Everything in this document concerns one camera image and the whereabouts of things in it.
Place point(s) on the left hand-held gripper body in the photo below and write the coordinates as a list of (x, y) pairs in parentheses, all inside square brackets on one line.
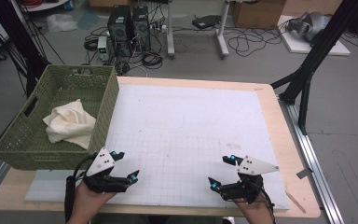
[(101, 163)]

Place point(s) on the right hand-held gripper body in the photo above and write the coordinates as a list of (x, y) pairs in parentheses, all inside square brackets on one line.
[(251, 166)]

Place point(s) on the cream printed cloth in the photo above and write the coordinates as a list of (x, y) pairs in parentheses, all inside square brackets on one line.
[(70, 124)]

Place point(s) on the green woven basket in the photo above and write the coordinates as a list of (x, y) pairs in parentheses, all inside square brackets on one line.
[(18, 137)]

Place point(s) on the person's left hand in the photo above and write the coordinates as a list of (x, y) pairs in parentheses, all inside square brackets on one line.
[(88, 200)]

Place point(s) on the person's right hand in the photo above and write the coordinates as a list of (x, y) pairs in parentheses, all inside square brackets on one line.
[(256, 213)]

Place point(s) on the grey tape strip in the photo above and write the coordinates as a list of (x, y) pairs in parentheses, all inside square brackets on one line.
[(304, 173)]

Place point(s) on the thin wooden stick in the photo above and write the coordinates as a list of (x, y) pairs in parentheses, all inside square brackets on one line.
[(296, 202)]

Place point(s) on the white grid mat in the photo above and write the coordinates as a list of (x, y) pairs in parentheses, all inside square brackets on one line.
[(183, 109)]

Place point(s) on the small white power supply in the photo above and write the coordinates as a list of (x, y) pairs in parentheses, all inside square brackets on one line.
[(103, 48)]

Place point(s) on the black computer tower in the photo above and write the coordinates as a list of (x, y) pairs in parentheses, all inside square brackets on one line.
[(119, 29), (141, 28)]

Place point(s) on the white floor board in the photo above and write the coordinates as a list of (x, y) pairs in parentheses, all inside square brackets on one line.
[(301, 46)]

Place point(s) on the flat black device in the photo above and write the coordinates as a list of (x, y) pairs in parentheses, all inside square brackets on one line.
[(205, 21)]

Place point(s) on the clear plastic bag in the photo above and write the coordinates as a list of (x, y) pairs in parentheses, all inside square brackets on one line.
[(61, 22)]

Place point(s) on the black metal stand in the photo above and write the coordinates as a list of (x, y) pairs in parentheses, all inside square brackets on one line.
[(323, 40), (21, 40)]

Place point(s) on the cardboard box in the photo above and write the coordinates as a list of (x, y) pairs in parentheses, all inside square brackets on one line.
[(258, 14)]

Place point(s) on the grey rounded device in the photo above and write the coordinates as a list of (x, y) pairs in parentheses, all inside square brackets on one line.
[(315, 23)]

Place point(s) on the aluminium rail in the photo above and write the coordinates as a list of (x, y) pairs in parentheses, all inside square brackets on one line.
[(310, 155)]

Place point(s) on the white desk frame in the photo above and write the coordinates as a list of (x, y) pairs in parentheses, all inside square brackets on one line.
[(170, 31)]

